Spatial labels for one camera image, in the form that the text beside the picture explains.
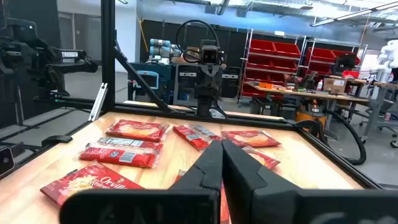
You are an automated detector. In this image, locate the metal shelf rack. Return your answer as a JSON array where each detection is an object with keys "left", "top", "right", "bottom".
[
  {"left": 303, "top": 37, "right": 369, "bottom": 78},
  {"left": 238, "top": 28, "right": 308, "bottom": 105}
]

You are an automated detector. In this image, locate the blue teach pendant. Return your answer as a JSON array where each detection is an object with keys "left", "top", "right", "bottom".
[{"left": 136, "top": 70, "right": 160, "bottom": 91}]

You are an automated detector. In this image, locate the dark blue cabinet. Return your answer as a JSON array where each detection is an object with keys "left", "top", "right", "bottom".
[{"left": 127, "top": 61, "right": 175, "bottom": 105}]

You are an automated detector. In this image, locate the cardboard box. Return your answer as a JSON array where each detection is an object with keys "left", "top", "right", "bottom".
[{"left": 323, "top": 77, "right": 348, "bottom": 94}]

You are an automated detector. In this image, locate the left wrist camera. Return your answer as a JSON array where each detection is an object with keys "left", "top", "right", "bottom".
[{"left": 200, "top": 45, "right": 225, "bottom": 66}]

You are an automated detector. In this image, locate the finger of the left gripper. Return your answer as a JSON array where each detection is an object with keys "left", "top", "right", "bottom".
[
  {"left": 211, "top": 68, "right": 221, "bottom": 91},
  {"left": 200, "top": 68, "right": 210, "bottom": 91}
]

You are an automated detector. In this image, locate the black table-level camera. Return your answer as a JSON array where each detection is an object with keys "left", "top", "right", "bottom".
[{"left": 0, "top": 146, "right": 16, "bottom": 177}]

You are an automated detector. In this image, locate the wooden workbench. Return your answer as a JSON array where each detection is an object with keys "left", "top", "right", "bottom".
[{"left": 244, "top": 80, "right": 371, "bottom": 125}]

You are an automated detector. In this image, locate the wooden work table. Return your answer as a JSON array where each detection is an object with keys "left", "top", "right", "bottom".
[{"left": 329, "top": 74, "right": 398, "bottom": 138}]

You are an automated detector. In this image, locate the silver aluminium bar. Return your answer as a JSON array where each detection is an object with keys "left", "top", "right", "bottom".
[{"left": 88, "top": 82, "right": 109, "bottom": 123}]

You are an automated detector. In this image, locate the black rail clamp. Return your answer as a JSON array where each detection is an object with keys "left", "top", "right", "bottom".
[{"left": 41, "top": 134, "right": 73, "bottom": 147}]

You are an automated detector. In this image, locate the black left camera cable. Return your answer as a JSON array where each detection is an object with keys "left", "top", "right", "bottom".
[{"left": 175, "top": 19, "right": 221, "bottom": 65}]

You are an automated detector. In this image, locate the red black power drill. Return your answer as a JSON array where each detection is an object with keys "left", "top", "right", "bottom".
[{"left": 283, "top": 74, "right": 304, "bottom": 93}]

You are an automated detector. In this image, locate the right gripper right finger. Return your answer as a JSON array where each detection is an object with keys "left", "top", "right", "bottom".
[{"left": 221, "top": 139, "right": 398, "bottom": 224}]

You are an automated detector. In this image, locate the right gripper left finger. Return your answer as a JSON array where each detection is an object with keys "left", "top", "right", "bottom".
[{"left": 58, "top": 139, "right": 223, "bottom": 224}]

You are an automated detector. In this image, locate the orange shop vacuum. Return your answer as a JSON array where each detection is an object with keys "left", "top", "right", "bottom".
[{"left": 294, "top": 104, "right": 328, "bottom": 128}]

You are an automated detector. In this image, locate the black equipment cabinet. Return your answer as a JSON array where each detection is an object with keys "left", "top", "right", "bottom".
[{"left": 173, "top": 63, "right": 242, "bottom": 106}]

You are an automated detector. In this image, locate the white humanoid robot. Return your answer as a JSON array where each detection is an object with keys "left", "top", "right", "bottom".
[{"left": 374, "top": 39, "right": 398, "bottom": 100}]

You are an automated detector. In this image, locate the black vacuum hose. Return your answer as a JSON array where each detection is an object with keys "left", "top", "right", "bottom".
[{"left": 294, "top": 109, "right": 368, "bottom": 166}]

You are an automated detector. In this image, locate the black bulky device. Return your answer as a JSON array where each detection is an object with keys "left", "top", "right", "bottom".
[{"left": 332, "top": 52, "right": 358, "bottom": 75}]

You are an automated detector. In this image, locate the red Orville popcorn bag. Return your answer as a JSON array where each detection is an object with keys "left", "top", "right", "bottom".
[
  {"left": 220, "top": 129, "right": 282, "bottom": 148},
  {"left": 174, "top": 169, "right": 231, "bottom": 224},
  {"left": 172, "top": 123, "right": 223, "bottom": 152},
  {"left": 39, "top": 162, "right": 144, "bottom": 207},
  {"left": 241, "top": 145, "right": 281, "bottom": 170},
  {"left": 78, "top": 137, "right": 164, "bottom": 169},
  {"left": 104, "top": 119, "right": 170, "bottom": 142}
]

